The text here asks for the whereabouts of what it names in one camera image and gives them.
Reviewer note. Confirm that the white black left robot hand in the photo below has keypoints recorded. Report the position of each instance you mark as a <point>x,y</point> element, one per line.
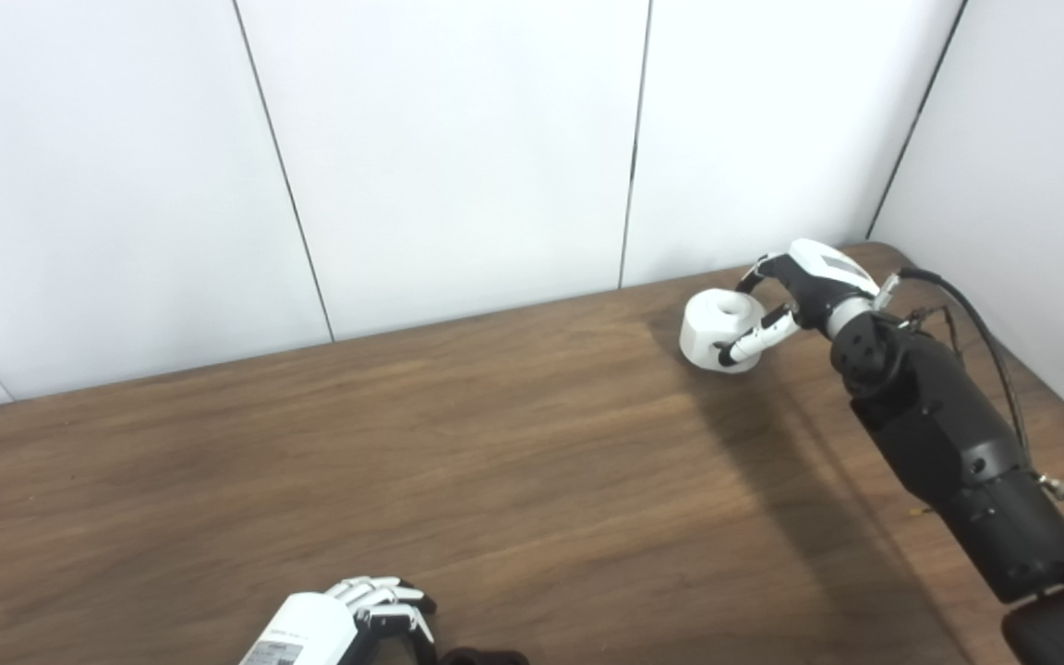
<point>310,628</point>

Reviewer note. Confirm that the round white piece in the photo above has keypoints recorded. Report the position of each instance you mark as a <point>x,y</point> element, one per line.
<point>703,332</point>

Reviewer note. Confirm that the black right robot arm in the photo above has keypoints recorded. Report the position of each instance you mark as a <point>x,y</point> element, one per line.
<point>957,443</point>

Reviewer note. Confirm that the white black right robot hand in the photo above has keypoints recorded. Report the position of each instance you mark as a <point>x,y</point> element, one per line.
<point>823,277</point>

